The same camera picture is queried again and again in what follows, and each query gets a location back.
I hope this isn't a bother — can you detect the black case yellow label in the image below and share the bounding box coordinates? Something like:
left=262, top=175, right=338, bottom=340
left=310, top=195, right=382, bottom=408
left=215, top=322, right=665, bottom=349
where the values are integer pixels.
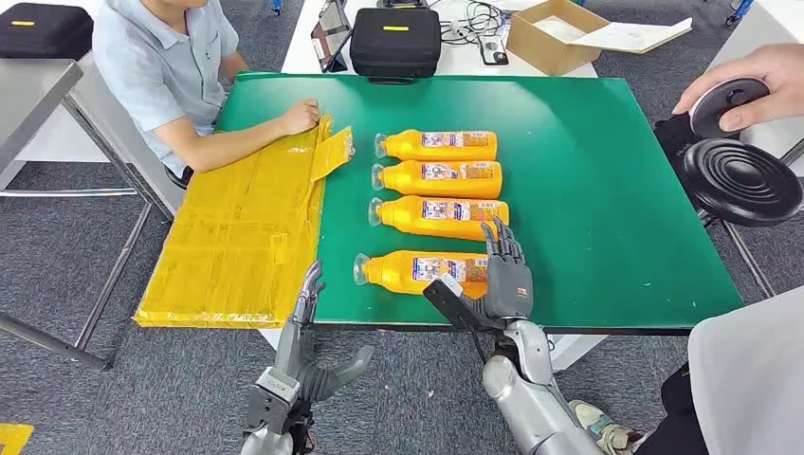
left=349, top=7, right=443, bottom=85
left=0, top=2, right=95, bottom=61

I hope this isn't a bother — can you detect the white table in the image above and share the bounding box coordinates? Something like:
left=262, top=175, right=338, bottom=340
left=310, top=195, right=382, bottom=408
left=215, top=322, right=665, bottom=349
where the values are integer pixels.
left=706, top=0, right=804, bottom=177
left=281, top=0, right=599, bottom=80

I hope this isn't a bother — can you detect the person's hand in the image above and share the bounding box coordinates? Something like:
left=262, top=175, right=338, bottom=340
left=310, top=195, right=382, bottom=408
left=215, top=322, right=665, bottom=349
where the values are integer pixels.
left=671, top=42, right=804, bottom=133

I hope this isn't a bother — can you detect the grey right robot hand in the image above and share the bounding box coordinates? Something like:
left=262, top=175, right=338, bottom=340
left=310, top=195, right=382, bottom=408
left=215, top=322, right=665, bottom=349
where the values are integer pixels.
left=474, top=216, right=534, bottom=328

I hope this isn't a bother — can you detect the open cardboard box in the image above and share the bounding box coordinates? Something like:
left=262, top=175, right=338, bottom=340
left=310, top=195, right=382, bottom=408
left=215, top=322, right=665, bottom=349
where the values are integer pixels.
left=505, top=0, right=693, bottom=77

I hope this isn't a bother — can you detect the orange detergent bottle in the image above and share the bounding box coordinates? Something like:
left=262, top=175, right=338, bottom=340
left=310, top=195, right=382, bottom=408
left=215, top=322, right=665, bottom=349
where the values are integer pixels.
left=353, top=249, right=491, bottom=300
left=368, top=194, right=511, bottom=243
left=374, top=129, right=499, bottom=163
left=370, top=159, right=503, bottom=200

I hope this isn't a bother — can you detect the black bag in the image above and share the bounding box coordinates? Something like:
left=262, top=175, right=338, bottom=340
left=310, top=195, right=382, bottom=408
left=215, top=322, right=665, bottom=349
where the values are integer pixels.
left=652, top=113, right=704, bottom=171

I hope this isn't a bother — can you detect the yellow taped cardboard board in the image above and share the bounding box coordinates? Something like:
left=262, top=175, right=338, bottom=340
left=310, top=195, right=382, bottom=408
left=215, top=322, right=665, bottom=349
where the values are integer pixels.
left=133, top=113, right=355, bottom=330

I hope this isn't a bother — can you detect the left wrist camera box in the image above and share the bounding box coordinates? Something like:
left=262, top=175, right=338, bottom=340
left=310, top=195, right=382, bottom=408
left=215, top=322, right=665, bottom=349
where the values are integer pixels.
left=245, top=367, right=302, bottom=436

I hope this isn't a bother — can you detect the black tablet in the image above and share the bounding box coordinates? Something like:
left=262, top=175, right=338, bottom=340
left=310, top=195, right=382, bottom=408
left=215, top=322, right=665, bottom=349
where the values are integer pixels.
left=310, top=0, right=353, bottom=74

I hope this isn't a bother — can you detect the black cable bundle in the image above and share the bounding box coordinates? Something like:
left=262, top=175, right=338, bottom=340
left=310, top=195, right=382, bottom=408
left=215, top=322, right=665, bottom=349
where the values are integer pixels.
left=429, top=0, right=513, bottom=46

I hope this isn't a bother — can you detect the steel table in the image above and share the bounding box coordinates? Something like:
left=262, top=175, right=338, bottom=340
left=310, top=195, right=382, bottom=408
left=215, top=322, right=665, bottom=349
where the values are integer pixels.
left=0, top=56, right=187, bottom=372

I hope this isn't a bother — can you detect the person's right hand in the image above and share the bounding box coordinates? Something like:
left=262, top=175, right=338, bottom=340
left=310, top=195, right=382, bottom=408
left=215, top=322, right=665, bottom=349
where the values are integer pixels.
left=278, top=98, right=321, bottom=137

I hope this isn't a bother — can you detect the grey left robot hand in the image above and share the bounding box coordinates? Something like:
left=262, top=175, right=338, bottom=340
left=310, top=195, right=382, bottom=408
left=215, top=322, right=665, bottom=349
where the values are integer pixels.
left=275, top=260, right=375, bottom=403

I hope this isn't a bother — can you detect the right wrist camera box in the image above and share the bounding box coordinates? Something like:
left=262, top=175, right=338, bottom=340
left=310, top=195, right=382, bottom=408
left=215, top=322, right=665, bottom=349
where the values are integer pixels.
left=422, top=275, right=492, bottom=332

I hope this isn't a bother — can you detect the person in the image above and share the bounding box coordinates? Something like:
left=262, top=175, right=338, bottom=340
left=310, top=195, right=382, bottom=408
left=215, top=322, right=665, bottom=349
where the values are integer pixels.
left=92, top=0, right=321, bottom=190
left=568, top=285, right=804, bottom=455

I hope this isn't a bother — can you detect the black round stool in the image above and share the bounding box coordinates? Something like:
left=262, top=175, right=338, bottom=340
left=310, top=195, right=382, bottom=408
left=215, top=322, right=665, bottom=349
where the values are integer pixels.
left=681, top=137, right=804, bottom=300

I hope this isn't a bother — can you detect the white sheet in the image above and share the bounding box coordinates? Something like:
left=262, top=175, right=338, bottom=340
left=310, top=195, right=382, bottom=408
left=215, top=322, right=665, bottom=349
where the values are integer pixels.
left=534, top=14, right=591, bottom=44

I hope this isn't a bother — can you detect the round black white disc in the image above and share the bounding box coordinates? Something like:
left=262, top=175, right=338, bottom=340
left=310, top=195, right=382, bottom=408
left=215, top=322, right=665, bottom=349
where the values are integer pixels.
left=688, top=77, right=772, bottom=140

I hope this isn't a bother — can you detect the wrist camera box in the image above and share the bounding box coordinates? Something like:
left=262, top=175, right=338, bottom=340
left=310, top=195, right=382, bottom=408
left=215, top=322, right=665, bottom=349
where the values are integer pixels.
left=422, top=275, right=492, bottom=332
left=245, top=367, right=302, bottom=436

